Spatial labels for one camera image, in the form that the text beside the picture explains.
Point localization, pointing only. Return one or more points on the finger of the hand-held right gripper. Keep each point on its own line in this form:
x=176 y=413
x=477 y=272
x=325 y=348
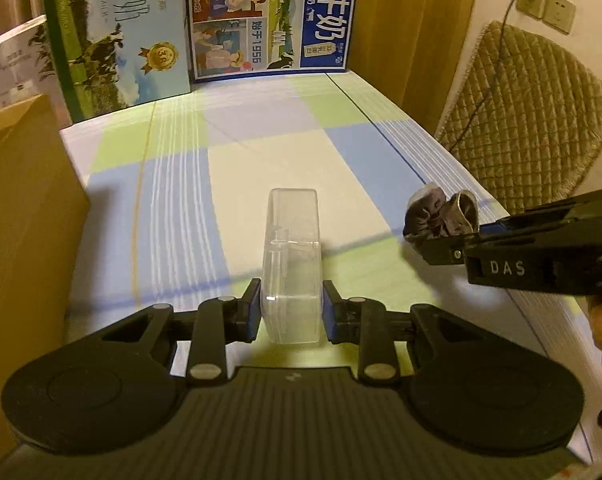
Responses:
x=556 y=210
x=446 y=250

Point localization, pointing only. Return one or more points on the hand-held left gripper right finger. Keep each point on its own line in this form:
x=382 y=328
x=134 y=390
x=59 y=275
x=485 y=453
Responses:
x=327 y=317

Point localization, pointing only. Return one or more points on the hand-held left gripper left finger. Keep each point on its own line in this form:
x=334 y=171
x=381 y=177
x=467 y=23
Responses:
x=255 y=315

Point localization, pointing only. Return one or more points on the dark scrunchie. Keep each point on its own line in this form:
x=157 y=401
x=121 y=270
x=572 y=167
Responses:
x=431 y=217

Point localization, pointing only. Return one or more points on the clear plastic box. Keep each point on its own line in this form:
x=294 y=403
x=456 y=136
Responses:
x=291 y=260

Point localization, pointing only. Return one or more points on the cardboard box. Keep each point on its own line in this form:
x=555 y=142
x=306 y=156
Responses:
x=26 y=235

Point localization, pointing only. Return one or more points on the quilted brown chair cover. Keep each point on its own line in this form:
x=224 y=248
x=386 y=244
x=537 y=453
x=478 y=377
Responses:
x=531 y=125

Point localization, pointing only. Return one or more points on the checked tablecloth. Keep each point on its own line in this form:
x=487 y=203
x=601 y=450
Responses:
x=261 y=150

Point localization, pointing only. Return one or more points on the wooden wardrobe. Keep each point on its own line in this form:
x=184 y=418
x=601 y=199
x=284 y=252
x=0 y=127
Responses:
x=421 y=35

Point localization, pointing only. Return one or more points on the blue milk carton box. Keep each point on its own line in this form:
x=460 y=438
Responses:
x=281 y=15

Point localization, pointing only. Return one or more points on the green milk carton box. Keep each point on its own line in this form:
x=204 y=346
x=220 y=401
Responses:
x=116 y=50

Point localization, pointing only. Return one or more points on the white printed box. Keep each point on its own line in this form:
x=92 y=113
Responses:
x=16 y=65

